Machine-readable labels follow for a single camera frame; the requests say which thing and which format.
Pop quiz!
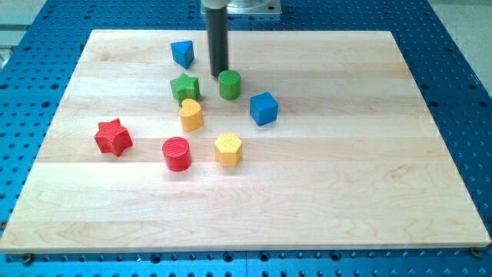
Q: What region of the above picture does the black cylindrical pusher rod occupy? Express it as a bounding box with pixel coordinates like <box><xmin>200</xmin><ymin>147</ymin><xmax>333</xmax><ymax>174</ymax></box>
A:
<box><xmin>205</xmin><ymin>7</ymin><xmax>228</xmax><ymax>77</ymax></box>

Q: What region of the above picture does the red star block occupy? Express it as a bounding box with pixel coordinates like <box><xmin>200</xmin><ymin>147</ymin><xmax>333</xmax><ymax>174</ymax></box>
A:
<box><xmin>94</xmin><ymin>118</ymin><xmax>133</xmax><ymax>157</ymax></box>

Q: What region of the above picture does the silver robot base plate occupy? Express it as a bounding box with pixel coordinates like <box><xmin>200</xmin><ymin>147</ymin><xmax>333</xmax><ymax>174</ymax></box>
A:
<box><xmin>200</xmin><ymin>0</ymin><xmax>282</xmax><ymax>16</ymax></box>

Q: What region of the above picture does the green cylinder block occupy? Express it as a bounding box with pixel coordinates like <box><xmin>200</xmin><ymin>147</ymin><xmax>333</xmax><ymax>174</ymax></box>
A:
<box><xmin>218</xmin><ymin>70</ymin><xmax>241</xmax><ymax>100</ymax></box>

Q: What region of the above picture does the red cylinder block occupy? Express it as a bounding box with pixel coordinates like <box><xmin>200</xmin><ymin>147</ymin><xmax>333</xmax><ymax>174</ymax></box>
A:
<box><xmin>162</xmin><ymin>137</ymin><xmax>192</xmax><ymax>172</ymax></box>

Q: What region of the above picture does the yellow hexagon block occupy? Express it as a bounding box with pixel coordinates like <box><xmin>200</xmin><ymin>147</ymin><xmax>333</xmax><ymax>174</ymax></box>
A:
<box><xmin>214</xmin><ymin>133</ymin><xmax>243</xmax><ymax>167</ymax></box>

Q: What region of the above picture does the blue cube block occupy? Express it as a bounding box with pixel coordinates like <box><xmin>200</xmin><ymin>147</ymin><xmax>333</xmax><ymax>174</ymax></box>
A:
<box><xmin>250</xmin><ymin>92</ymin><xmax>278</xmax><ymax>126</ymax></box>

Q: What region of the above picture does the white rod mount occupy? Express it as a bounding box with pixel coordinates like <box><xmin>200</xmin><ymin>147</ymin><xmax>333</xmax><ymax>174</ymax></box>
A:
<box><xmin>201</xmin><ymin>0</ymin><xmax>229</xmax><ymax>9</ymax></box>

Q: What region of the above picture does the blue triangle block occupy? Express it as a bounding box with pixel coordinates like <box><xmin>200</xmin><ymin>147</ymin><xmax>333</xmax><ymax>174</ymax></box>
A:
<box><xmin>171</xmin><ymin>41</ymin><xmax>194</xmax><ymax>69</ymax></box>

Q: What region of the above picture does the green star block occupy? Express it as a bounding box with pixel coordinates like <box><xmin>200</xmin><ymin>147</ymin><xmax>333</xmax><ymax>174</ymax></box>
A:
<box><xmin>170</xmin><ymin>73</ymin><xmax>201</xmax><ymax>106</ymax></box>

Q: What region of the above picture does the light wooden board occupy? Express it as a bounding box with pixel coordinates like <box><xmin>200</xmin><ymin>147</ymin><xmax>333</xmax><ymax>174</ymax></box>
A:
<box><xmin>1</xmin><ymin>29</ymin><xmax>490</xmax><ymax>254</ymax></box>

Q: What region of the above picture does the yellow heart block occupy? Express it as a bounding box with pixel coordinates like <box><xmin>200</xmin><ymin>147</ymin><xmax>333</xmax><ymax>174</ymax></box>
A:
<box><xmin>179</xmin><ymin>98</ymin><xmax>204</xmax><ymax>132</ymax></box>

